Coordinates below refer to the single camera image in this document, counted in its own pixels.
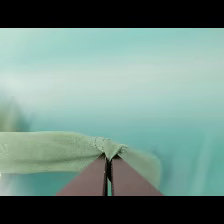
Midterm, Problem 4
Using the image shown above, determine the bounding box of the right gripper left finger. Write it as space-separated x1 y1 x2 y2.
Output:
55 153 109 197

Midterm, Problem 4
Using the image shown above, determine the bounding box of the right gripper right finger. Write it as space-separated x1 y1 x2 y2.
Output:
109 154 164 197

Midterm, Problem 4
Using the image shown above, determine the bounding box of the pale green garment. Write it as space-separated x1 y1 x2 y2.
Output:
0 130 162 191

